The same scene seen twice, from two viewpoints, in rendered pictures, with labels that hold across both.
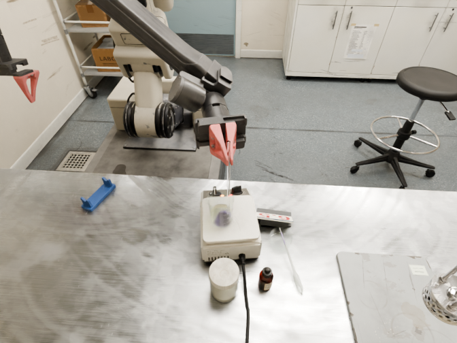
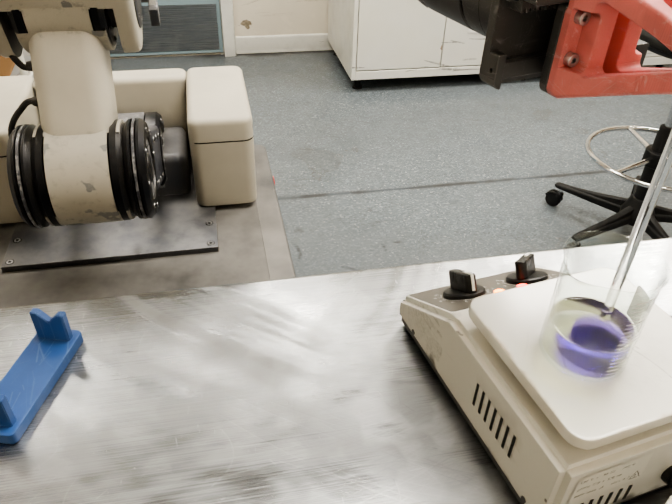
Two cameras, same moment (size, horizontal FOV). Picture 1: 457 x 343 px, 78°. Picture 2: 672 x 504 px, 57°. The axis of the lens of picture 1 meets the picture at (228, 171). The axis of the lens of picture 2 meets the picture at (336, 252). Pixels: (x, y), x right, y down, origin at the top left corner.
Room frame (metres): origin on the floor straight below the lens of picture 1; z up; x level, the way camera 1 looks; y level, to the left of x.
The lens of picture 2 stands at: (0.16, 0.23, 1.10)
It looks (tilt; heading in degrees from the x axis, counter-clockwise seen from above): 37 degrees down; 343
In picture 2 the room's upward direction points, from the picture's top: 2 degrees clockwise
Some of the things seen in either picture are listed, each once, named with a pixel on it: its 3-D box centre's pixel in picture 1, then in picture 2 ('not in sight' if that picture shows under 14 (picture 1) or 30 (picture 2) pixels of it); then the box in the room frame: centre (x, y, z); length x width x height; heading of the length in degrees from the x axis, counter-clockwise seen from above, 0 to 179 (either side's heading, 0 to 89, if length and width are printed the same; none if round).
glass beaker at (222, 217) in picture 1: (219, 209); (594, 308); (0.37, 0.02, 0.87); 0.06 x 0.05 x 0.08; 105
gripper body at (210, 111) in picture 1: (218, 124); (540, 3); (0.48, 0.02, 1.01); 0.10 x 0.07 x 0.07; 101
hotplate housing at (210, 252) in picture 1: (228, 220); (553, 364); (0.40, 0.00, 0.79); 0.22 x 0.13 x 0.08; 5
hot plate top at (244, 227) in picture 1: (229, 218); (596, 345); (0.38, 0.00, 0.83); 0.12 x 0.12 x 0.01; 5
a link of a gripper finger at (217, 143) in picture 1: (230, 145); (653, 40); (0.41, 0.00, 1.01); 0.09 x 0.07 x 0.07; 11
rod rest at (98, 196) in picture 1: (97, 192); (25, 368); (0.51, 0.36, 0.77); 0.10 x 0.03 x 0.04; 157
